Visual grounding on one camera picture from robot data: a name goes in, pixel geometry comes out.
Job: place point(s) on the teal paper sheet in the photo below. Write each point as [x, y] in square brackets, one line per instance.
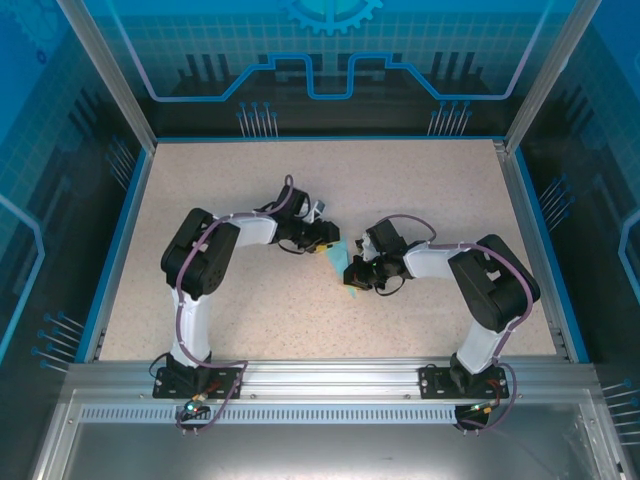
[340, 255]

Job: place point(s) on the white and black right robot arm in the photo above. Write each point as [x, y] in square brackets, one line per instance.
[430, 262]

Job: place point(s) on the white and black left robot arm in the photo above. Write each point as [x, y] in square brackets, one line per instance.
[255, 232]

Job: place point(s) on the grey metal sheet panel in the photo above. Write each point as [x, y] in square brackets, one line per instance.
[320, 450]

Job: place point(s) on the blue table edge trim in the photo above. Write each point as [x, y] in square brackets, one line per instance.
[114, 260]
[537, 210]

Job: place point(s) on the small connector with green light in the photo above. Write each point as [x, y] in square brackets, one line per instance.
[195, 402]
[485, 407]

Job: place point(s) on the aluminium frame rail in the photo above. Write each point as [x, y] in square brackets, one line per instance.
[330, 380]

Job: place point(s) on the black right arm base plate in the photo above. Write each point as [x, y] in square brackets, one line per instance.
[432, 382]

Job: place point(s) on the aluminium side rail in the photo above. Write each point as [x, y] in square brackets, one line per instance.
[523, 210]

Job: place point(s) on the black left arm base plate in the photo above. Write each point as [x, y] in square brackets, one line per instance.
[227, 381]

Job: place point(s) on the aluminium frame post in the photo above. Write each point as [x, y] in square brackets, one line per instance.
[115, 85]
[542, 75]

